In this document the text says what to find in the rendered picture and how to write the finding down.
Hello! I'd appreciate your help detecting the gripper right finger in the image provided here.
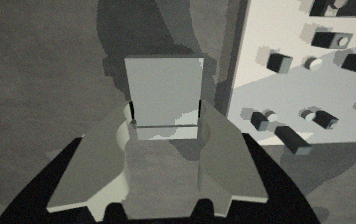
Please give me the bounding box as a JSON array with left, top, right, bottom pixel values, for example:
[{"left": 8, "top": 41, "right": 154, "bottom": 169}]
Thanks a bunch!
[{"left": 197, "top": 99, "right": 320, "bottom": 224}]

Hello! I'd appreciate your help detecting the white fixture plate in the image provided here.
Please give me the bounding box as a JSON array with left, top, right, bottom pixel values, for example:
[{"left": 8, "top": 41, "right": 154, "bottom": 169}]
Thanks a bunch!
[{"left": 222, "top": 0, "right": 356, "bottom": 145}]

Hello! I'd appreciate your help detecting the toggle clamp with red handle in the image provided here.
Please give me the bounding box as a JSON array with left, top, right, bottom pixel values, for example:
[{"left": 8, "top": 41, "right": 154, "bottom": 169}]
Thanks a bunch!
[{"left": 309, "top": 0, "right": 356, "bottom": 18}]

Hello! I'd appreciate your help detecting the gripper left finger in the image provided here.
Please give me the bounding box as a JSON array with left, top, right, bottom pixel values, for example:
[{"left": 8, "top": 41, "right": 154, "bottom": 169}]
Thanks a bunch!
[{"left": 0, "top": 100, "right": 134, "bottom": 224}]

